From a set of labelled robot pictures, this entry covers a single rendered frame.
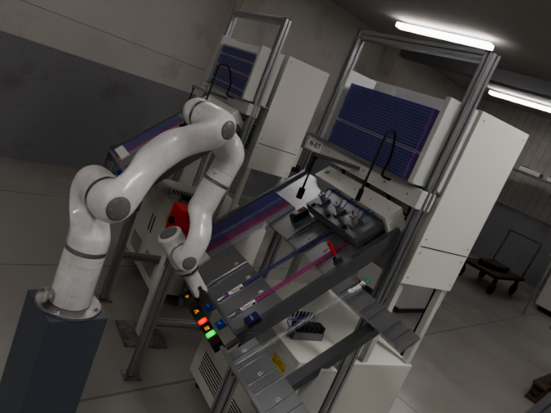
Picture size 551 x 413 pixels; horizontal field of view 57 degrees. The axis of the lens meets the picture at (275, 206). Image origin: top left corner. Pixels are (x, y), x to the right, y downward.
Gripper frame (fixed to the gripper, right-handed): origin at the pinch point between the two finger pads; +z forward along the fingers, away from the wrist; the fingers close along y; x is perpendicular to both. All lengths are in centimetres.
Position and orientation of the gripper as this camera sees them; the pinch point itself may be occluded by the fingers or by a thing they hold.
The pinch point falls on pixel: (204, 298)
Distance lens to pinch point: 188.2
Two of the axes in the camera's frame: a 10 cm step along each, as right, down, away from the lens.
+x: 8.3, -4.9, 2.5
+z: 3.0, 7.9, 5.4
